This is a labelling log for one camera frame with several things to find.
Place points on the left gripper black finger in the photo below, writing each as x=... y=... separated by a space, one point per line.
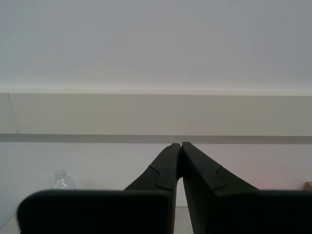
x=151 y=207
x=226 y=209

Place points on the brown cardboard box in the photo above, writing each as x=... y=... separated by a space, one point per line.
x=308 y=186

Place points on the clear plastic water bottle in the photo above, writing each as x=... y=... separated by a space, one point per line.
x=63 y=182

